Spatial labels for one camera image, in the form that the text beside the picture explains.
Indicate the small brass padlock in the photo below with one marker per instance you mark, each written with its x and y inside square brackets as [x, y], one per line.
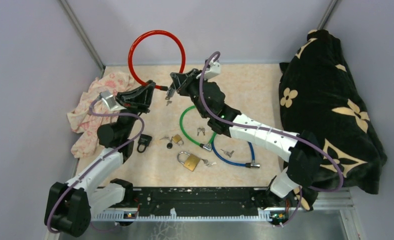
[177, 139]

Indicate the black cable lock head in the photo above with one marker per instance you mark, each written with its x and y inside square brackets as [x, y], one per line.
[143, 142]

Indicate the blue cable lock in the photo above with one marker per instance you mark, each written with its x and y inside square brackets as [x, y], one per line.
[251, 165]

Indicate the red cable lock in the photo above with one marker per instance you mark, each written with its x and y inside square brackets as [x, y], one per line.
[142, 37]

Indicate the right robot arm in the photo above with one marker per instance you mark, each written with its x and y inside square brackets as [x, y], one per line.
[300, 151]

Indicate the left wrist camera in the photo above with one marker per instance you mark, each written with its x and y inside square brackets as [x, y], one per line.
[110, 101]

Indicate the large brass padlock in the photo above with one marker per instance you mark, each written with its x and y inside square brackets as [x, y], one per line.
[188, 160]

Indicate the green lock key pair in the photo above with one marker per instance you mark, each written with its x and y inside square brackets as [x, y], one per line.
[201, 131]

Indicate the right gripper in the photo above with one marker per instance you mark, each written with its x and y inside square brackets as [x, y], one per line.
[181, 82]

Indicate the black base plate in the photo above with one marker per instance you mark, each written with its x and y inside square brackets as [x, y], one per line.
[203, 201]

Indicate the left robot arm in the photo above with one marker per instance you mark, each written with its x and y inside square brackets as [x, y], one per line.
[71, 205]

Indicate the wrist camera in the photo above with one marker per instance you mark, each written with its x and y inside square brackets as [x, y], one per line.
[213, 70]
[110, 101]

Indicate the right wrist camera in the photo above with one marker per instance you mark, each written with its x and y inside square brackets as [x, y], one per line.
[213, 70]

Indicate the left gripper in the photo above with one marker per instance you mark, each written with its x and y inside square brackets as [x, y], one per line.
[138, 100]

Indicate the silver key bunch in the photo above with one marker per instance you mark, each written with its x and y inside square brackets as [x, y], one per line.
[208, 163]

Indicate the black floral blanket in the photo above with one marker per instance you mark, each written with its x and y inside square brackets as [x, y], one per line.
[318, 94]

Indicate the black-headed key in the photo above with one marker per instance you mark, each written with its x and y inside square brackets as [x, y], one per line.
[169, 144]

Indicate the green cable lock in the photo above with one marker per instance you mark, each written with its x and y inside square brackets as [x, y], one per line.
[206, 146]

